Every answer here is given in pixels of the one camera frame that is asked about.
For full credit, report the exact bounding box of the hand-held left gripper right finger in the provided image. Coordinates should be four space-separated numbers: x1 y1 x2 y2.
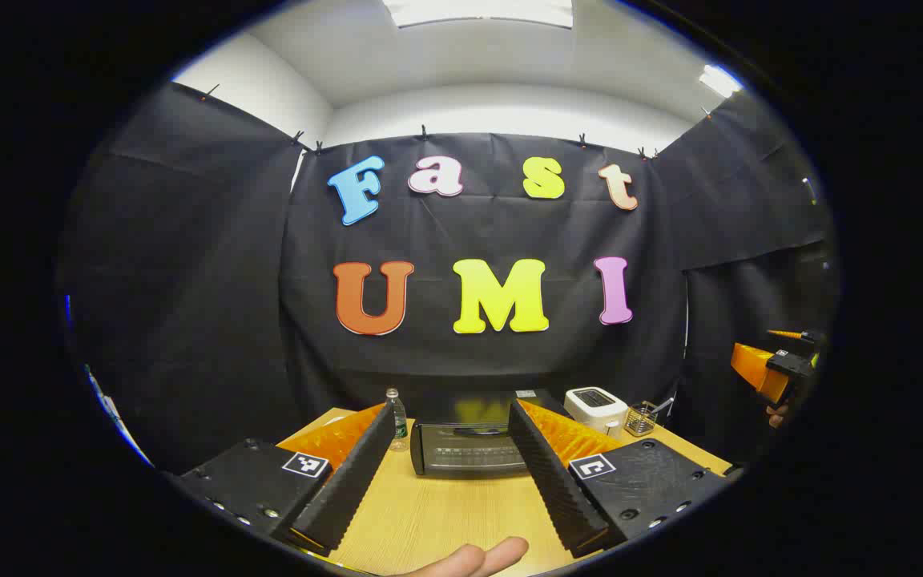
507 398 731 559

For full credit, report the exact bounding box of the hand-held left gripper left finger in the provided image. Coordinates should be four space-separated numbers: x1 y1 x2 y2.
177 401 397 558

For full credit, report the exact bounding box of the ceiling light panel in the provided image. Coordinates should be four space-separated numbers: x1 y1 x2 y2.
698 64 744 99

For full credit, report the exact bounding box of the white toaster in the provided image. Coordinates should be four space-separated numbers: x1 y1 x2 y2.
564 387 629 438

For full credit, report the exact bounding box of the black electric oven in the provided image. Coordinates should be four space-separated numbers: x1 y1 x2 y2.
409 389 570 479

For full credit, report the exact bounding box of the wire mesh basket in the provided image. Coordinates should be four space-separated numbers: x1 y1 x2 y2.
624 401 659 438

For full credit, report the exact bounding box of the clear water bottle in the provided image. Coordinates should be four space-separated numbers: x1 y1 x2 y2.
385 388 409 451

